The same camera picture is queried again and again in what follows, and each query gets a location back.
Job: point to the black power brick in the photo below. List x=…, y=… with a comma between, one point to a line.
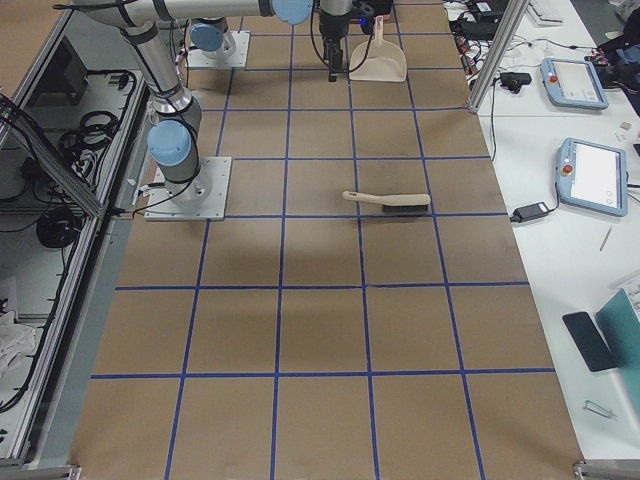
x=530, y=212

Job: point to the black smartphone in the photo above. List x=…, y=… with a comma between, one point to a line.
x=590, y=344

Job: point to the beige hand brush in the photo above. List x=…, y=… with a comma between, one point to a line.
x=393, y=203

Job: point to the white crumpled cloth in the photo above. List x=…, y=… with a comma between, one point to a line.
x=17, y=339

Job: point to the upper teach pendant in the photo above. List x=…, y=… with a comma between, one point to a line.
x=573, y=84

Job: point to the teach pendant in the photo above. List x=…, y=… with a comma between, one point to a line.
x=592, y=176
x=573, y=84

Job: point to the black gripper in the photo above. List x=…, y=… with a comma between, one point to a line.
x=330, y=27

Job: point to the aluminium frame post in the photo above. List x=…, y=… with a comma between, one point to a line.
x=506, y=30

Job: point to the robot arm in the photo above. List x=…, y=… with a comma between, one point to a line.
x=212, y=36
x=137, y=22

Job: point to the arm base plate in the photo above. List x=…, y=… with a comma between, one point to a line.
x=204, y=199
x=198, y=61

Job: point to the beige plastic dustpan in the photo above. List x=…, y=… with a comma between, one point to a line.
x=378, y=60

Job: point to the lower teach pendant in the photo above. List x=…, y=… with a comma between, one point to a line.
x=592, y=176

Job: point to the teal notebook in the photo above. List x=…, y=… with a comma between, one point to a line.
x=618, y=320

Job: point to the metal clip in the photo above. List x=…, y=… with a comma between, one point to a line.
x=599, y=410

